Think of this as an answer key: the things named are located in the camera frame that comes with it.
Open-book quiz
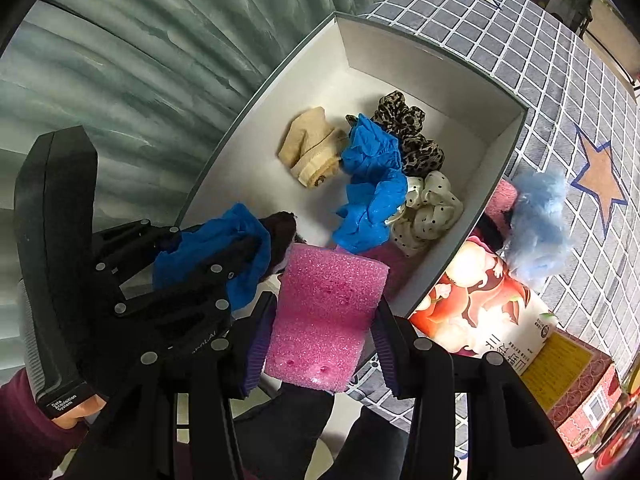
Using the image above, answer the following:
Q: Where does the beige cloth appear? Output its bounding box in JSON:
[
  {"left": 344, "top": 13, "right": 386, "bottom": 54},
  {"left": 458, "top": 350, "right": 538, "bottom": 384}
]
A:
[{"left": 277, "top": 106, "right": 348, "bottom": 190}]

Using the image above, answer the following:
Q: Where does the cream polka dot scrunchie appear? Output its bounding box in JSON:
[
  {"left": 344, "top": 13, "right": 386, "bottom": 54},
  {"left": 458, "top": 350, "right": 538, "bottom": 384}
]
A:
[{"left": 387, "top": 170, "right": 465, "bottom": 258}]

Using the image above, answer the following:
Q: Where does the person's left forearm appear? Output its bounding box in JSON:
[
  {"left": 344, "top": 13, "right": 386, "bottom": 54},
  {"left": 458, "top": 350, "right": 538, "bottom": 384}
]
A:
[{"left": 0, "top": 367, "right": 108, "bottom": 480}]

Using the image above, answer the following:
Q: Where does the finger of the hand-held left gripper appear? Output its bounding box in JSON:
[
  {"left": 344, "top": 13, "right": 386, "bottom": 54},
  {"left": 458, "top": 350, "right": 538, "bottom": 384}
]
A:
[
  {"left": 84, "top": 236, "right": 272, "bottom": 397},
  {"left": 92, "top": 218, "right": 199, "bottom": 292}
]

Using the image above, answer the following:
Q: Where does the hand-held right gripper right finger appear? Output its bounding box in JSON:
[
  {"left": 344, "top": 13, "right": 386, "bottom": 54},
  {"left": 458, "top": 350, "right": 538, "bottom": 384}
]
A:
[{"left": 372, "top": 300, "right": 584, "bottom": 480}]

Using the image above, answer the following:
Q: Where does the yellow round disc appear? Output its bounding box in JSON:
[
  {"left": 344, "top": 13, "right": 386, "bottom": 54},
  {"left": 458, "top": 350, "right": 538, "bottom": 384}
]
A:
[{"left": 620, "top": 360, "right": 640, "bottom": 396}]

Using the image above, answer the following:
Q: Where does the blue crinkled cloth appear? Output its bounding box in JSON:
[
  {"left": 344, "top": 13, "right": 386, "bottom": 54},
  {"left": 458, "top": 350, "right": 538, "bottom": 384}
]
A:
[
  {"left": 152, "top": 202, "right": 273, "bottom": 311},
  {"left": 331, "top": 114, "right": 408, "bottom": 255}
]

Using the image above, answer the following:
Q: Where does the red box with yellow top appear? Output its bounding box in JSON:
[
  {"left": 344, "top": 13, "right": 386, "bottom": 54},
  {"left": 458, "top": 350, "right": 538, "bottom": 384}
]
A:
[{"left": 520, "top": 331, "right": 622, "bottom": 457}]

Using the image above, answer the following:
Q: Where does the dark brown scrunchie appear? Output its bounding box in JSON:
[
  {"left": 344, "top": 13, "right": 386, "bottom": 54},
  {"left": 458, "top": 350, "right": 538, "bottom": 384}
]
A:
[{"left": 260, "top": 211, "right": 307, "bottom": 277}]

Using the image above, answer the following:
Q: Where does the light blue fluffy scrunchie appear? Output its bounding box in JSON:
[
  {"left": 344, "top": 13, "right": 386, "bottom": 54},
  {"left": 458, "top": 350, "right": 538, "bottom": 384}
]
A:
[{"left": 502, "top": 166, "right": 576, "bottom": 287}]

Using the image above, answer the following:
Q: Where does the white cardboard box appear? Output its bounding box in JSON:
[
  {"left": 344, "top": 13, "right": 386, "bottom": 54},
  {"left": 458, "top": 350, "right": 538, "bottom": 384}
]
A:
[{"left": 172, "top": 10, "right": 529, "bottom": 366}]

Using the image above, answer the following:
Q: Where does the pink foam sponge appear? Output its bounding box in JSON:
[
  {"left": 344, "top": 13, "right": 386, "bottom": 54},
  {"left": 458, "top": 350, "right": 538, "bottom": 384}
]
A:
[
  {"left": 372, "top": 245, "right": 418, "bottom": 306},
  {"left": 480, "top": 179, "right": 521, "bottom": 246},
  {"left": 263, "top": 242, "right": 391, "bottom": 393}
]

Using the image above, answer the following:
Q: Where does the leopard print scrunchie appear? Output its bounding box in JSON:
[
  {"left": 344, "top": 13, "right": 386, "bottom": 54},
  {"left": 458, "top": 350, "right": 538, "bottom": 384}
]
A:
[{"left": 346, "top": 90, "right": 446, "bottom": 177}]

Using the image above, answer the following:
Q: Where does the red floral printed bag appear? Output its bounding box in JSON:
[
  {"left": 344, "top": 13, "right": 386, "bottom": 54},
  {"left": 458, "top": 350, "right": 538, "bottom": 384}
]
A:
[{"left": 409, "top": 237, "right": 558, "bottom": 378}]

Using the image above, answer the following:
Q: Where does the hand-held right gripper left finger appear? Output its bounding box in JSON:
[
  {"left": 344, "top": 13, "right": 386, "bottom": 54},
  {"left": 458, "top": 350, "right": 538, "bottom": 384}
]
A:
[{"left": 75, "top": 291, "right": 277, "bottom": 480}]

